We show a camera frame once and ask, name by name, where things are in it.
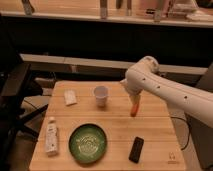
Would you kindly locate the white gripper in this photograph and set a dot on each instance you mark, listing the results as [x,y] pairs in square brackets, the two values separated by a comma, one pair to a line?
[133,88]

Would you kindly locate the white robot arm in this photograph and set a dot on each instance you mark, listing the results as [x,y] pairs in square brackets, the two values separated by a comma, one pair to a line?
[143,76]

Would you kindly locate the green ceramic bowl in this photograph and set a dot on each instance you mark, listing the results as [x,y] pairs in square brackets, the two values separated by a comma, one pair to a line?
[87,143]

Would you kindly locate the orange carrot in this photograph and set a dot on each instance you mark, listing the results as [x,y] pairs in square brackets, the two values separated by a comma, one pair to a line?
[134,110]

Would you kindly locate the black phone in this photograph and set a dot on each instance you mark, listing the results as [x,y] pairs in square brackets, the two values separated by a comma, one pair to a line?
[136,149]

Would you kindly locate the black office chair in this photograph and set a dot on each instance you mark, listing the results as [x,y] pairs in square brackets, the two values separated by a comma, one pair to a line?
[16,82]

